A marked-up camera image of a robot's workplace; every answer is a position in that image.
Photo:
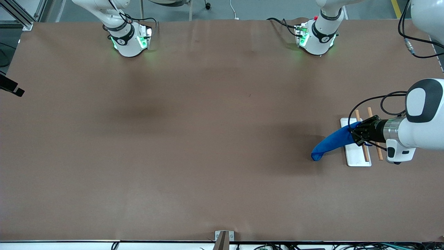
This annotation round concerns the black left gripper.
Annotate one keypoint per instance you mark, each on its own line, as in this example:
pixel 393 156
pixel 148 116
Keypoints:
pixel 373 131

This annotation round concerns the blue microfibre towel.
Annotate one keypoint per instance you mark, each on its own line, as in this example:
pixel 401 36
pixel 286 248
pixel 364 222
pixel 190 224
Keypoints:
pixel 333 142

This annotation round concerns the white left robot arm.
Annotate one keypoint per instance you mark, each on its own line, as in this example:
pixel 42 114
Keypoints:
pixel 423 132

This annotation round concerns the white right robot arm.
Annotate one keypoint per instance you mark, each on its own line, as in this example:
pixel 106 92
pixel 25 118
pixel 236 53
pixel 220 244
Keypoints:
pixel 128 48

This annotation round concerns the white towel rack wooden bars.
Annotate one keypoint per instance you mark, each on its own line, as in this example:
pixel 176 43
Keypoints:
pixel 357 156

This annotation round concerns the office chair base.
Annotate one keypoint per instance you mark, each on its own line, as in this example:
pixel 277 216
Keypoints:
pixel 190 10

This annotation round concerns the aluminium frame profile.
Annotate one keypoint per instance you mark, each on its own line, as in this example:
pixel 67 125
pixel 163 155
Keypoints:
pixel 20 17

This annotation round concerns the white table edge rail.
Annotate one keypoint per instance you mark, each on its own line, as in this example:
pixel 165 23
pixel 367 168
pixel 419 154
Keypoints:
pixel 52 246

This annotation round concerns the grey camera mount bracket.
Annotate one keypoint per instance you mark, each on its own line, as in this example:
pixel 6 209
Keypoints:
pixel 223 239

